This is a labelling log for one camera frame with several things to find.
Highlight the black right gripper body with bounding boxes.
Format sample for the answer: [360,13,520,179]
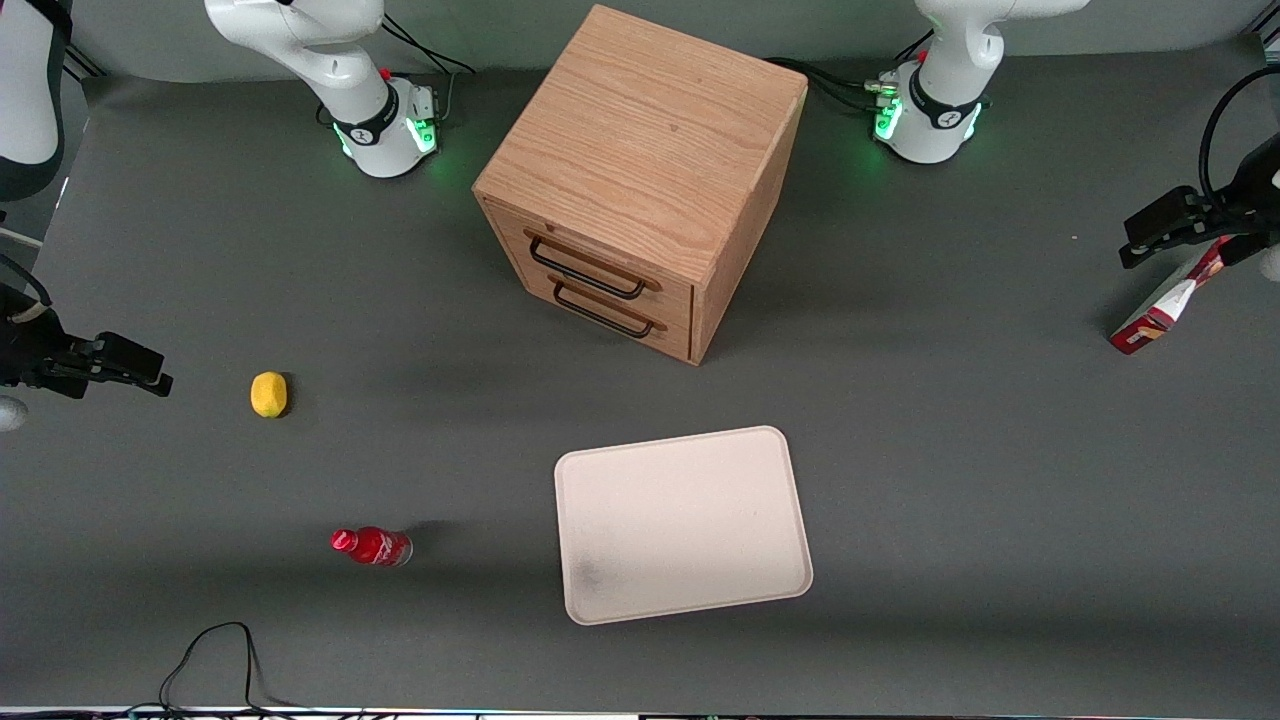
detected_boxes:
[0,285,103,399]

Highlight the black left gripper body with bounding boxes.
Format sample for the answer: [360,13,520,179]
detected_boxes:
[1198,130,1280,241]

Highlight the red cookie box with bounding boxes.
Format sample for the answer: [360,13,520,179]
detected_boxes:
[1109,238,1233,356]

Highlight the beige plastic tray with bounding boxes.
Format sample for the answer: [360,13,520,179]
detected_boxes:
[554,426,814,627]

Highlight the yellow lemon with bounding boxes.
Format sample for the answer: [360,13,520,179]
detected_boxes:
[250,371,289,419]

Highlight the red cola bottle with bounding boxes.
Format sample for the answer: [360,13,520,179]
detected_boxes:
[330,527,414,568]

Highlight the wooden drawer cabinet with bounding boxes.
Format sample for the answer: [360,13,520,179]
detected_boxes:
[472,4,809,367]

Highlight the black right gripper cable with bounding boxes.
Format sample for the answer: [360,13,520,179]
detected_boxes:
[0,253,52,307]

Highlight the thin black looped cable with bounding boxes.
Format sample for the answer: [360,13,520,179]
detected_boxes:
[158,621,293,715]

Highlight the black left arm base cable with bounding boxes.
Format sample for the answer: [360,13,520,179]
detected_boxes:
[765,57,893,113]

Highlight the black arm base cable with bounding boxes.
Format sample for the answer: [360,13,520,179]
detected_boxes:
[380,12,477,123]
[765,57,893,113]

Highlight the black right arm base cable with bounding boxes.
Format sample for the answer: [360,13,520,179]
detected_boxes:
[380,12,477,123]

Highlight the black metal drawer handle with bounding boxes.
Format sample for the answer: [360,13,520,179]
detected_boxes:
[552,281,656,339]
[528,236,648,301]

